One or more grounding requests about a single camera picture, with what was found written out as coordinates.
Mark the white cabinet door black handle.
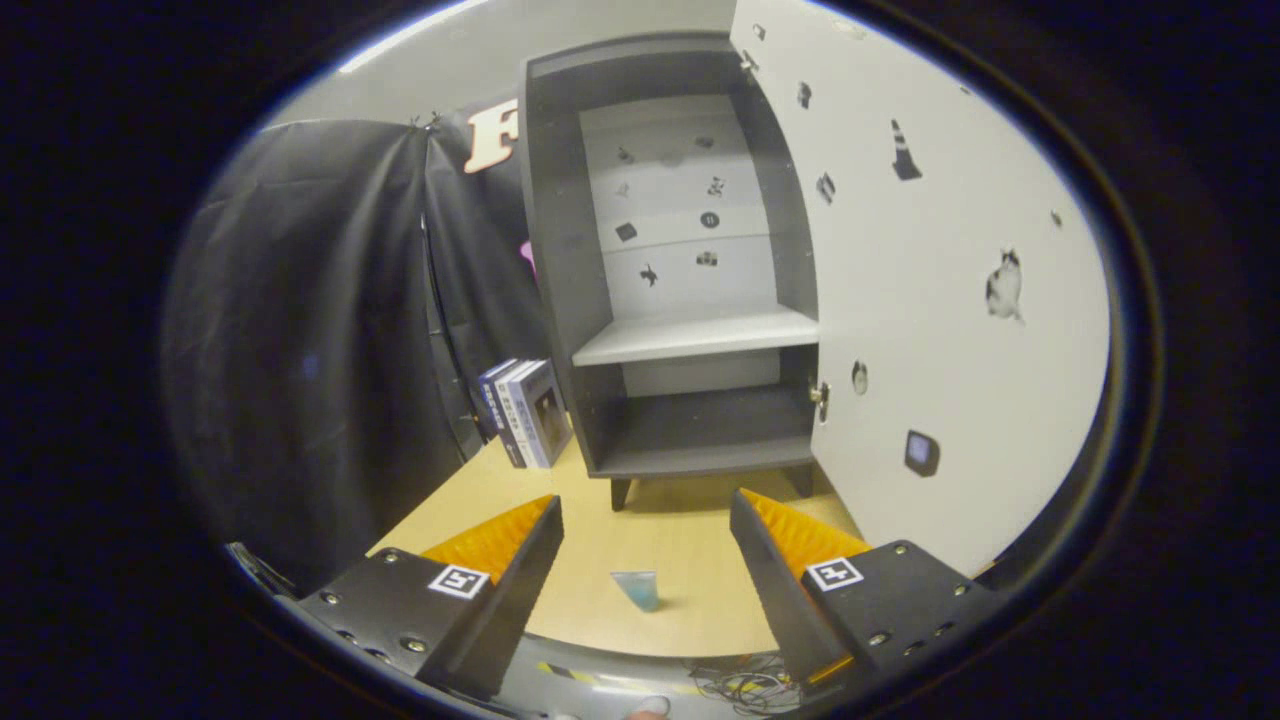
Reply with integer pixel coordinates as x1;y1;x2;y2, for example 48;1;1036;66
728;0;1113;581

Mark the white cabinet shelf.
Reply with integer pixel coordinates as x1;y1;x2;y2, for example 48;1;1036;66
572;305;821;368

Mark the grey cover book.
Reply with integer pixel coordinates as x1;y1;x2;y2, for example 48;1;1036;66
510;360;573;471

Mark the dark blue book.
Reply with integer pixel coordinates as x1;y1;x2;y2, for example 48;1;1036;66
476;358;521;441

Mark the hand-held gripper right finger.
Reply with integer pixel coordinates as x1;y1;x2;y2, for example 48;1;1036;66
728;489;1001;689

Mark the grey cabinet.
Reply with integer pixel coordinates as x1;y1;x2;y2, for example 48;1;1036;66
518;33;823;513

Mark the tangle of black cables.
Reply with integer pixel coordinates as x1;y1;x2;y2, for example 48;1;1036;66
685;655;806;716

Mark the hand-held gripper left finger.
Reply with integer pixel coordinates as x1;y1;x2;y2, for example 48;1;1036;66
275;495;567;701

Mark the blue and white tube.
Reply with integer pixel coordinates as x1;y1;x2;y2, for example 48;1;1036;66
610;570;661;613

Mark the black backdrop cloth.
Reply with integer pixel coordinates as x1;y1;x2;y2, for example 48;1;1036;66
160;95;561;591

